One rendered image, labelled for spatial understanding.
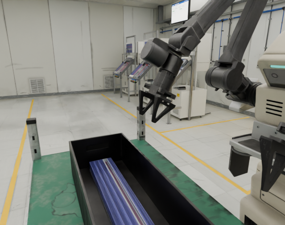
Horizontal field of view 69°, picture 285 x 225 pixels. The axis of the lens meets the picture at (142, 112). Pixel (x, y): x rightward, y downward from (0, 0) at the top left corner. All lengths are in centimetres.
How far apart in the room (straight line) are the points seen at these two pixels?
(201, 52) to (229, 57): 359
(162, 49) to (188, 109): 377
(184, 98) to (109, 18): 460
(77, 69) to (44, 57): 107
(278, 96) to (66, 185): 69
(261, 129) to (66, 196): 63
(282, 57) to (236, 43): 18
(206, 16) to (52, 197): 67
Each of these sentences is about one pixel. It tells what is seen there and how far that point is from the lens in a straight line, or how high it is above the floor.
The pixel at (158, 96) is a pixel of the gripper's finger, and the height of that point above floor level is 120.
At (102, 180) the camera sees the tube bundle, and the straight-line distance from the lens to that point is 58.
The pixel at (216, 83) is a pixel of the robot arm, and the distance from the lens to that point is 77.
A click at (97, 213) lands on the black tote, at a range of 54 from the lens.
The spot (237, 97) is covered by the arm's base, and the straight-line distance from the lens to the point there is 84.
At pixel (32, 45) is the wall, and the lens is 746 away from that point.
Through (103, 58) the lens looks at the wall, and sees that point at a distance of 769.
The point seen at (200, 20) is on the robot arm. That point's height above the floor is 141.
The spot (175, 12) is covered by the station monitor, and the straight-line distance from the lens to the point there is 462.
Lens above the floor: 131
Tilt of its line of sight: 16 degrees down
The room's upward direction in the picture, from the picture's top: straight up
